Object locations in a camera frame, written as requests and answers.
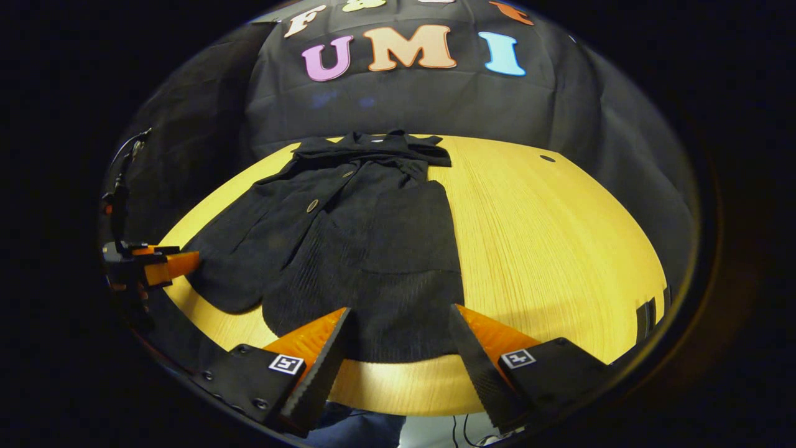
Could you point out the person's blue trousers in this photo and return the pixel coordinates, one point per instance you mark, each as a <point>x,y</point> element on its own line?
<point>360,429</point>

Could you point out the black jacket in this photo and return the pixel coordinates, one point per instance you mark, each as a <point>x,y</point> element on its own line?
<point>373,249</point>

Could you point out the black backdrop cloth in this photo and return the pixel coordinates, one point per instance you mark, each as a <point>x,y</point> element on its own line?
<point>435,106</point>

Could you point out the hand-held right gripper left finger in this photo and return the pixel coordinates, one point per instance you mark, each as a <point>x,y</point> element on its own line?
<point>326,367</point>

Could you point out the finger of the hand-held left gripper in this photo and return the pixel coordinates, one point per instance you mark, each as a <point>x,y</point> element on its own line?
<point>174,266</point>

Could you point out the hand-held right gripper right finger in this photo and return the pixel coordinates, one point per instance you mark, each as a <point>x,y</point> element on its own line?
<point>476,373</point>

